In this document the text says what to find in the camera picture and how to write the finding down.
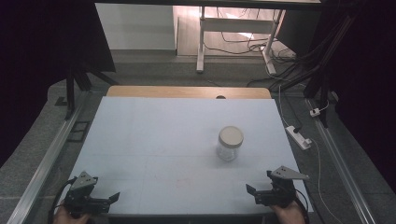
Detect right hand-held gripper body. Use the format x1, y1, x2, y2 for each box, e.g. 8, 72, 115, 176
254, 165, 310, 209

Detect thin white cable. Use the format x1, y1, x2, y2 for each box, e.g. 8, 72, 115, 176
310, 137, 342, 224

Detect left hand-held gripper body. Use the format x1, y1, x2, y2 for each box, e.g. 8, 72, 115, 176
64, 171, 110, 217

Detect white power strip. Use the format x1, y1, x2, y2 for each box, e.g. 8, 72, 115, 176
285, 124, 313, 151

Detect black tripod stand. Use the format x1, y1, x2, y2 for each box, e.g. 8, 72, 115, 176
303, 60, 332, 129
64, 63, 120, 121

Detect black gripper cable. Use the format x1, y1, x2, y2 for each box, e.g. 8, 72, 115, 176
293, 188, 311, 224
47, 176, 78, 224

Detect white metal desk frame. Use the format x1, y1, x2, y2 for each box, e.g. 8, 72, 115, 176
195, 6, 286, 76

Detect black curtain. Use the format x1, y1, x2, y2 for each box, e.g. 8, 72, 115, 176
311, 0, 396, 194
0, 0, 117, 167

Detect bundle of black cables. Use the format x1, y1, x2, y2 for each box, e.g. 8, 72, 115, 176
246, 12, 356, 92

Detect person's left hand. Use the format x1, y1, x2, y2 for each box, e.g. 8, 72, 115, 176
52, 203, 92, 224

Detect wooden table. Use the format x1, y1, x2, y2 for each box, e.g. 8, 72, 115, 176
106, 85, 273, 100

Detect clear glass jar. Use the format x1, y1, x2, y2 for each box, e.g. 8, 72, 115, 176
216, 140, 241, 162

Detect person's right hand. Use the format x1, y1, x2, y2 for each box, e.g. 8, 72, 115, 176
269, 200, 308, 224

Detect aluminium rail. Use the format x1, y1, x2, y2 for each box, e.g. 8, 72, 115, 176
6, 92, 92, 224
304, 97, 378, 224

